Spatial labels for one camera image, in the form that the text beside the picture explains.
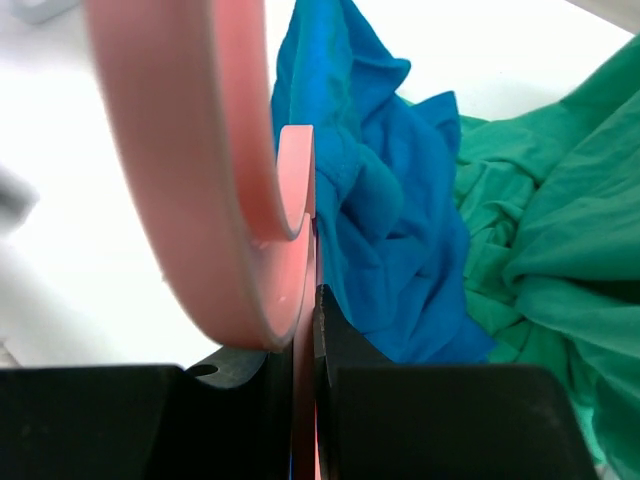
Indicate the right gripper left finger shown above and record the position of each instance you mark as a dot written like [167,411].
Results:
[227,417]

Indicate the blue t shirt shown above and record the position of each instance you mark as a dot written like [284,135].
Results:
[393,244]

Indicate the pink hanger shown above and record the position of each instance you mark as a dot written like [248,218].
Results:
[226,202]

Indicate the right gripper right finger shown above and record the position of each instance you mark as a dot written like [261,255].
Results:
[380,420]

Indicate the green t shirt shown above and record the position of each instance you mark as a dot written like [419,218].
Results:
[551,202]

